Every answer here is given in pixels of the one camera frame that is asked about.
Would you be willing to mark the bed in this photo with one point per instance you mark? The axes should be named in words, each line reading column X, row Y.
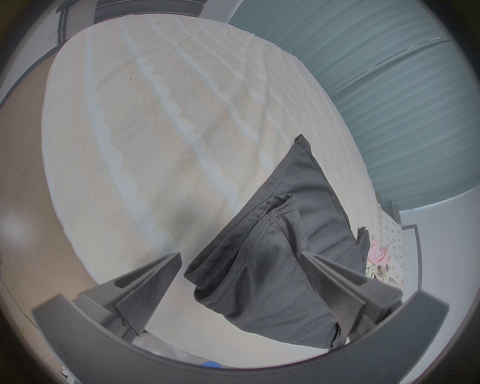
column 150, row 131

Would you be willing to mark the black T-shirt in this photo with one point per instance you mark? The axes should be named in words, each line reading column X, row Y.
column 270, row 262

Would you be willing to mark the pink garment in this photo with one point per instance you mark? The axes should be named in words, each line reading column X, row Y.
column 378, row 253

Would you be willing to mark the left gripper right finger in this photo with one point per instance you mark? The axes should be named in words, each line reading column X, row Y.
column 337, row 288

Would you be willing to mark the white printed pillow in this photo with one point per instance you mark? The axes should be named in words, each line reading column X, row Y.
column 392, row 243

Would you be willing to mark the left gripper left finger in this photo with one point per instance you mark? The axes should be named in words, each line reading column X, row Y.
column 150, row 285

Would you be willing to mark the grey bedside table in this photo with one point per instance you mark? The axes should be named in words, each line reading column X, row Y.
column 392, row 213

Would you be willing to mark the blue-green curtain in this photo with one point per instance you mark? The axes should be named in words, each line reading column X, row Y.
column 318, row 33
column 412, row 142

